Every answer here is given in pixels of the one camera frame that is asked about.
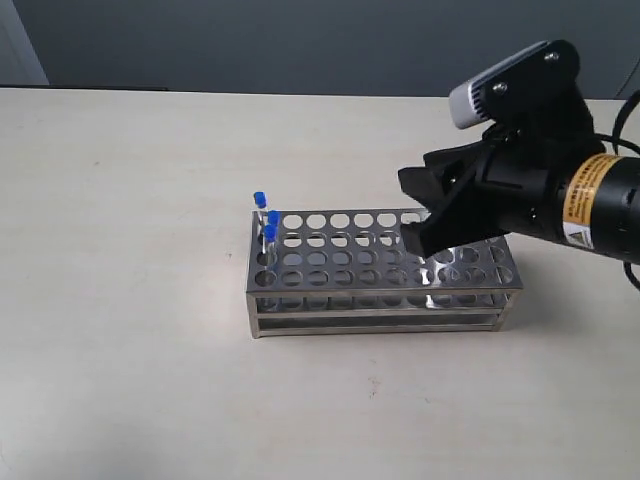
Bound stainless steel test tube rack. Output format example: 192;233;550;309
246;209;523;338

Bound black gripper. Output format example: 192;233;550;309
398;137;639;263

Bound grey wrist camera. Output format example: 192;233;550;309
448;40;599;150

